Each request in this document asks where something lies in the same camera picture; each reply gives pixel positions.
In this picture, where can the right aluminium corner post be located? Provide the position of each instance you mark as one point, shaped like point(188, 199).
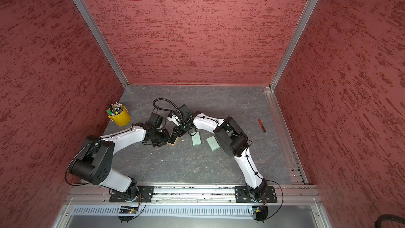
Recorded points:
point(300, 27)

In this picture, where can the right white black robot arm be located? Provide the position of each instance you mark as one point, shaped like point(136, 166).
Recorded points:
point(235, 143)

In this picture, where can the left aluminium corner post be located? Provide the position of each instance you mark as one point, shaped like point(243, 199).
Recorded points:
point(91, 23)

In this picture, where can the pale green lift-off lid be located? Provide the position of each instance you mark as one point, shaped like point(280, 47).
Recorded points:
point(213, 144)

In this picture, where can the pale green box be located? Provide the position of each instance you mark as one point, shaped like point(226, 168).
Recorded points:
point(196, 140)

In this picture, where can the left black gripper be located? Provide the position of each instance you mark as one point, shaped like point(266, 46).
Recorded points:
point(165, 140)

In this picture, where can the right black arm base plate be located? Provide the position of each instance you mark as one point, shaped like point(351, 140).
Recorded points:
point(244, 194)

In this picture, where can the red marker pen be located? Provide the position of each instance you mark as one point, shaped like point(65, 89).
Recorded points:
point(261, 125)

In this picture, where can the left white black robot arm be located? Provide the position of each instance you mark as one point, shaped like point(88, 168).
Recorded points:
point(93, 162)

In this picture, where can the front aluminium rail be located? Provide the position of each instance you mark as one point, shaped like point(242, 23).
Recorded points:
point(193, 194)

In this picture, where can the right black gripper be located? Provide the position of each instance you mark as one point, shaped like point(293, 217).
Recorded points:
point(177, 130)

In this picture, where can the yellow pen cup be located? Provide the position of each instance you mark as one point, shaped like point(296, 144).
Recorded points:
point(121, 119)

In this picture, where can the pens in cup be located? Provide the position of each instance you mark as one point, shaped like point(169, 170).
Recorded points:
point(114, 109)

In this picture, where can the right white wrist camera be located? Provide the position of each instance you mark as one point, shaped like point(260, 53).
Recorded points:
point(184, 116)

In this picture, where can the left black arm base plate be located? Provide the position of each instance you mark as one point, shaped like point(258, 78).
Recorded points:
point(133, 194)

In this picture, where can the aluminium corner post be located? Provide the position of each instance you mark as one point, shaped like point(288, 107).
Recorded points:
point(300, 27)
point(91, 23)

